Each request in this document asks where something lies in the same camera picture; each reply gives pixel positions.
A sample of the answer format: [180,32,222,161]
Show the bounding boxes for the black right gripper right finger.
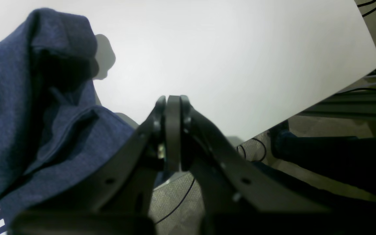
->
[175,95,376,235]

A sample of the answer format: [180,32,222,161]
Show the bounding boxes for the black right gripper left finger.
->
[10,96,176,235]

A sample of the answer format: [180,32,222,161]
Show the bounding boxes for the navy blue t-shirt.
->
[0,8,136,235]

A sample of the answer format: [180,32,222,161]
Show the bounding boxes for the black padded pole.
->
[269,121,376,195]

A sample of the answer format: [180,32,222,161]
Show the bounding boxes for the black thin floor wire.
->
[155,137,267,226]

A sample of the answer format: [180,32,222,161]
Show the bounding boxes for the aluminium table frame rail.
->
[297,67,376,123]

